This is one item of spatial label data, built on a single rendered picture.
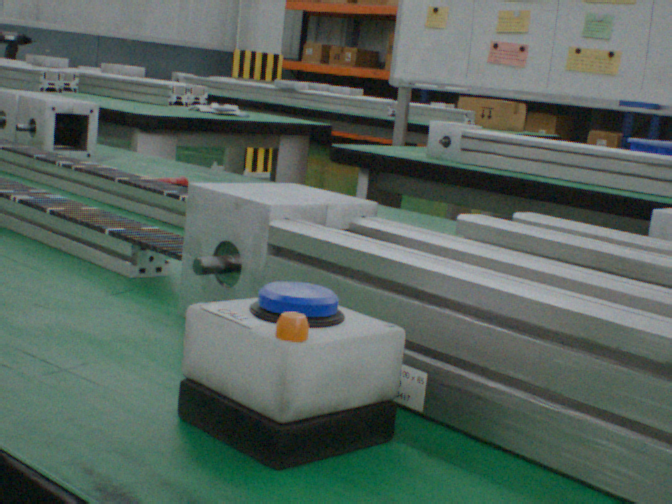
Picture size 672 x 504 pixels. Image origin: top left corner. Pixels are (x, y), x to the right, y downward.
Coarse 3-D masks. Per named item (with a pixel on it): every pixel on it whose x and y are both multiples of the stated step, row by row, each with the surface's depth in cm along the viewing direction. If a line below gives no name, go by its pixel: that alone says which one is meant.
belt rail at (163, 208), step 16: (0, 160) 138; (16, 160) 134; (32, 160) 130; (32, 176) 131; (48, 176) 128; (64, 176) 126; (80, 176) 122; (80, 192) 122; (96, 192) 119; (112, 192) 118; (128, 192) 114; (144, 192) 112; (128, 208) 114; (144, 208) 112; (160, 208) 111; (176, 208) 107; (176, 224) 108
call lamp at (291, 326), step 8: (288, 312) 45; (296, 312) 45; (280, 320) 44; (288, 320) 44; (296, 320) 44; (304, 320) 44; (280, 328) 44; (288, 328) 44; (296, 328) 44; (304, 328) 44; (280, 336) 44; (288, 336) 44; (296, 336) 44; (304, 336) 44
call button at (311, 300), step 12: (264, 288) 48; (276, 288) 48; (288, 288) 49; (300, 288) 49; (312, 288) 49; (324, 288) 50; (264, 300) 48; (276, 300) 47; (288, 300) 47; (300, 300) 47; (312, 300) 47; (324, 300) 48; (336, 300) 48; (276, 312) 47; (300, 312) 47; (312, 312) 47; (324, 312) 48; (336, 312) 49
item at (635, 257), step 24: (480, 216) 76; (528, 216) 80; (480, 240) 76; (504, 240) 73; (528, 240) 71; (552, 240) 70; (576, 240) 69; (600, 240) 75; (624, 240) 74; (648, 240) 73; (576, 264) 70; (600, 264) 67; (624, 264) 66; (648, 264) 65
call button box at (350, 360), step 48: (192, 336) 49; (240, 336) 46; (336, 336) 46; (384, 336) 48; (192, 384) 49; (240, 384) 46; (288, 384) 44; (336, 384) 46; (384, 384) 49; (240, 432) 46; (288, 432) 45; (336, 432) 47; (384, 432) 49
